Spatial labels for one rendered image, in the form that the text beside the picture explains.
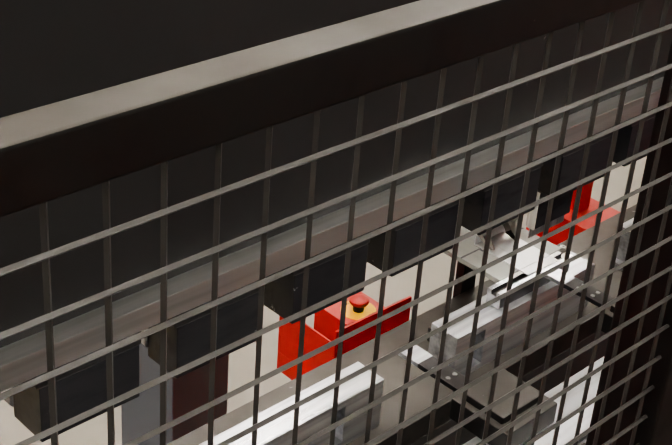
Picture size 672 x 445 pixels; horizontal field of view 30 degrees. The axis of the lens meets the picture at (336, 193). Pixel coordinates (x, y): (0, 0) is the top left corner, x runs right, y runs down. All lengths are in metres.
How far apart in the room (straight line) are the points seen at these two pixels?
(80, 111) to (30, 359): 0.79
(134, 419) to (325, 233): 1.73
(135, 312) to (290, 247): 0.20
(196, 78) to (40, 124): 0.06
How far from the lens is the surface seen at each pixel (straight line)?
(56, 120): 0.41
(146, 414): 3.01
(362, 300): 2.48
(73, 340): 1.21
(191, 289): 1.28
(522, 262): 2.30
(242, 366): 3.64
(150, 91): 0.43
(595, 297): 2.23
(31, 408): 1.55
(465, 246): 2.32
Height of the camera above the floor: 2.18
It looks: 29 degrees down
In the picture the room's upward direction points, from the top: 5 degrees clockwise
